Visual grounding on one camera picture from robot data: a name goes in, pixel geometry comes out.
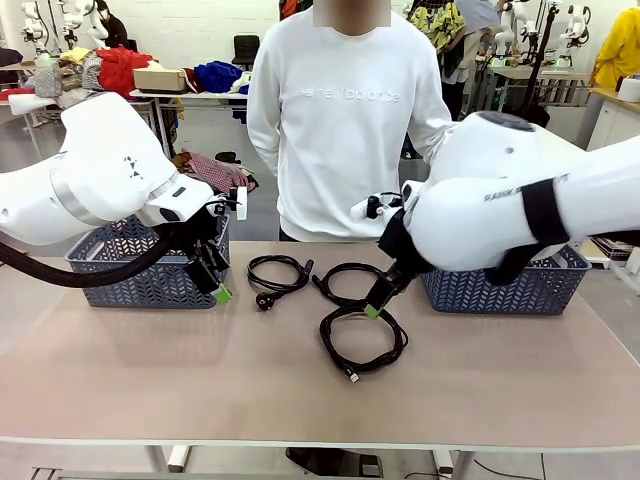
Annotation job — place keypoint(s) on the grey plastic lattice basket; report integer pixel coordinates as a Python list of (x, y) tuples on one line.
[(125, 290)]

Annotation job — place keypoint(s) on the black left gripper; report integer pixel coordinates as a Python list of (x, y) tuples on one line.
[(210, 230)]

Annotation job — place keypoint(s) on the yellow jacket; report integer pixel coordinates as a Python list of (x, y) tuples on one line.
[(620, 50)]

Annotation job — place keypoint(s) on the closed cardboard box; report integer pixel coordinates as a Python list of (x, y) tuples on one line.
[(160, 80)]

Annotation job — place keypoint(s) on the white ironing board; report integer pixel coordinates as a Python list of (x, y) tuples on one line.
[(30, 102)]

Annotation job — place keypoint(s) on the checkered red cloth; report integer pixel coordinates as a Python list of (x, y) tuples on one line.
[(210, 167)]

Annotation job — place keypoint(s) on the person in white sweatshirt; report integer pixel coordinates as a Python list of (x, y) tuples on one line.
[(350, 150)]

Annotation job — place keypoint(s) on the black office chair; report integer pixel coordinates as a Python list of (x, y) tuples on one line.
[(246, 47)]

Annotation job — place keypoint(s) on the red cloth pile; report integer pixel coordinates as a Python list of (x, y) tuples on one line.
[(117, 70)]

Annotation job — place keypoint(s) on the mixed cloth pile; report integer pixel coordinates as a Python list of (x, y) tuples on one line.
[(70, 67)]

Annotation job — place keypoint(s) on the right blue plastic basket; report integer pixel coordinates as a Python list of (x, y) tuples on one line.
[(500, 300)]

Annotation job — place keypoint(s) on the person in grey and black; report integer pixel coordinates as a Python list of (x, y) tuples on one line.
[(462, 95)]

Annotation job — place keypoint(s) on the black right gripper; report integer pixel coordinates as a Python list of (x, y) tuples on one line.
[(397, 245)]

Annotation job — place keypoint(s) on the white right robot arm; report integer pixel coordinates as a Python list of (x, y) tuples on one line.
[(475, 225)]

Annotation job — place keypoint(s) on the white robot workbench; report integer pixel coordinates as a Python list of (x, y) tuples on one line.
[(570, 75)]

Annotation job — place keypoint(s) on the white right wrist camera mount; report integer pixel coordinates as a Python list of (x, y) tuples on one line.
[(360, 210)]

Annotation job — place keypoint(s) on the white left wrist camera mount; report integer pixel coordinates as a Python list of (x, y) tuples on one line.
[(241, 202)]

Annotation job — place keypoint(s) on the black foot pedal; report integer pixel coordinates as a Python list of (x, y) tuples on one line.
[(340, 462)]

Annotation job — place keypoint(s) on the white cabinet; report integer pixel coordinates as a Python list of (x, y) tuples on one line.
[(615, 120)]

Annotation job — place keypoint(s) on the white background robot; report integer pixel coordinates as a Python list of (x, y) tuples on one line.
[(32, 20), (575, 30), (510, 30), (92, 30)]

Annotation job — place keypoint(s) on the white paper roll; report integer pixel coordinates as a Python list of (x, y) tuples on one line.
[(631, 90)]

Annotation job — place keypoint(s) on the person in black clothes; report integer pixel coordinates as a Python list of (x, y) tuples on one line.
[(112, 25)]

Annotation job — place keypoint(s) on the white background table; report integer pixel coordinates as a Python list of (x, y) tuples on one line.
[(200, 96)]

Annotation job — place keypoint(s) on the black tripod stand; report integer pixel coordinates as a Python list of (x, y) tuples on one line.
[(539, 114)]

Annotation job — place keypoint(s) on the blue cloth pile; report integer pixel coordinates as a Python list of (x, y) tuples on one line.
[(215, 75)]

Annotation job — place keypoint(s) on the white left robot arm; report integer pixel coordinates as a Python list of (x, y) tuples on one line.
[(100, 150)]

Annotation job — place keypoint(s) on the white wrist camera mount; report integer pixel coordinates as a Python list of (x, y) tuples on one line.
[(241, 202), (360, 210)]

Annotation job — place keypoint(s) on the person in yellow patterned shirt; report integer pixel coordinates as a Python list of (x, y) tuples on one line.
[(440, 25)]

